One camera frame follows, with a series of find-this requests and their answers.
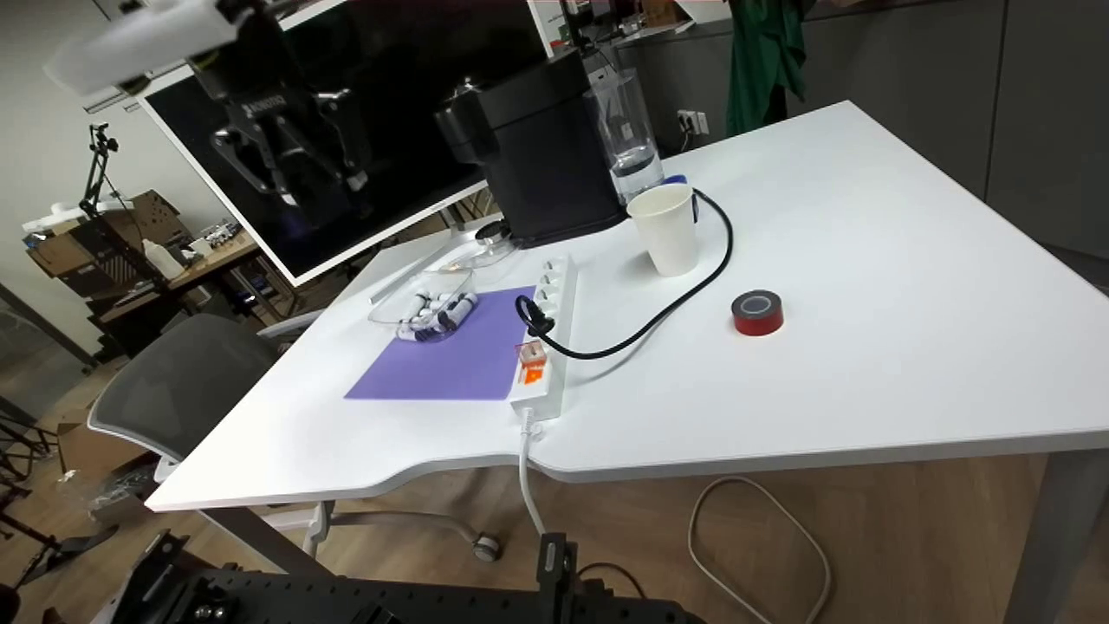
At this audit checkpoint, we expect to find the black coffee machine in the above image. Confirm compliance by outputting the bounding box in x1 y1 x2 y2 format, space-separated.
433 48 665 250

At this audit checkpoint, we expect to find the stack of cardboard boxes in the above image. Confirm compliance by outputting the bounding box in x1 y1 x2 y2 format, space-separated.
24 190 193 300

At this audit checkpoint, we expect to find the white cable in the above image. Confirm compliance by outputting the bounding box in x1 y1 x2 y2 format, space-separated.
516 407 833 624

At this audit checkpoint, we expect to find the grey office chair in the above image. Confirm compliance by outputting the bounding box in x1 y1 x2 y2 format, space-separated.
87 310 504 564

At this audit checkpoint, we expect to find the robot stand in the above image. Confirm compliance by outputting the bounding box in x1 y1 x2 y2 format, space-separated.
87 529 704 624

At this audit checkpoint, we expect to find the heap of markers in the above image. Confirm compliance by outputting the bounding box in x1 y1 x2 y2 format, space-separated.
396 290 480 343

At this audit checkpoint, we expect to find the green cloth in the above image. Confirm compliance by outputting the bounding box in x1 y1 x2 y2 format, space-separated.
725 0 814 139

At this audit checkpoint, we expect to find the white paper cup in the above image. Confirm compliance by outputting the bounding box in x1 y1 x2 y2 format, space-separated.
626 183 701 278

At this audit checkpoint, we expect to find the purple mat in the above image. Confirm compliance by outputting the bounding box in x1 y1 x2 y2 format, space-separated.
344 284 539 403

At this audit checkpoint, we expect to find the white bottle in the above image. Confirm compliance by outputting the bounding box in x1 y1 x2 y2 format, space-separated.
142 238 185 280

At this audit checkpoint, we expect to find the white power strip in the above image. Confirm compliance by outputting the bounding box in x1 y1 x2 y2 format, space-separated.
507 252 580 424

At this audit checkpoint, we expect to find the clear plastic container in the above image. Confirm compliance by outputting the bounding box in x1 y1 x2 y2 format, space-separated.
367 266 479 344

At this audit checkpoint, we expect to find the roll of red tape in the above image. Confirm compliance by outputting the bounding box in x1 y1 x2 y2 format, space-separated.
730 289 786 338

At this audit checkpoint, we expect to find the cardboard box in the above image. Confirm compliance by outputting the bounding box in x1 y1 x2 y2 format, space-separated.
55 407 159 488

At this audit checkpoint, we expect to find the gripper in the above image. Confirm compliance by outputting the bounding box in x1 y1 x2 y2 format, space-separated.
186 10 374 210

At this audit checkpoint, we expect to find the wooden desk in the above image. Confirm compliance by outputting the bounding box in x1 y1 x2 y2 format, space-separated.
91 230 300 356

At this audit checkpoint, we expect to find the camera on tripod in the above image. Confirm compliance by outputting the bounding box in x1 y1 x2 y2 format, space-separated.
78 122 124 219

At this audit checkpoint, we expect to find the black cable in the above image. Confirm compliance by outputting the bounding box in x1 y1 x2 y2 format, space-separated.
515 185 736 361

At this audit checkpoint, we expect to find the large white-framed dark screen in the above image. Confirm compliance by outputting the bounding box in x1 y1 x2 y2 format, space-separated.
137 0 557 288

